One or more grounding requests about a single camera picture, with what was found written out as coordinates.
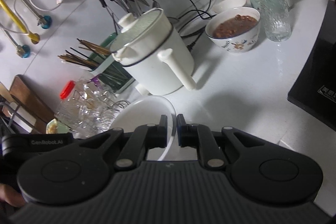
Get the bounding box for white plastic bowl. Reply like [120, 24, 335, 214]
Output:
[110, 96, 179, 161]

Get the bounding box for person's left hand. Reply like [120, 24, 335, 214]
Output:
[0, 184, 26, 207]

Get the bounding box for green colander basket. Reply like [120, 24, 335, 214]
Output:
[46, 119, 70, 134]

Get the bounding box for wooden cutting board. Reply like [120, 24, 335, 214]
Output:
[1, 75, 55, 134]

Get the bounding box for red lid plastic jar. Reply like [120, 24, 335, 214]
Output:
[55, 80, 78, 127]

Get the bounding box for white electric cooking pot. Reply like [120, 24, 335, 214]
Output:
[110, 9, 196, 96]

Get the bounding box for green chopstick holder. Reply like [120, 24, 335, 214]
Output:
[58, 32, 134, 93]

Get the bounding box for yellow gas pipe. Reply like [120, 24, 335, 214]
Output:
[0, 0, 40, 44]

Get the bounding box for bowl of brown beans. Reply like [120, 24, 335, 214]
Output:
[205, 7, 261, 53]

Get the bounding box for black induction cooktop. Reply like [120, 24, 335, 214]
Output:
[288, 0, 335, 130]

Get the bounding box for small white dish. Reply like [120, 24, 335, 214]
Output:
[213, 0, 247, 14]

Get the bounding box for tall textured clear glass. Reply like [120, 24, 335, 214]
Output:
[256, 0, 291, 42]

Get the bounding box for wire glass drying rack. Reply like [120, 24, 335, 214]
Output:
[68, 79, 129, 139]

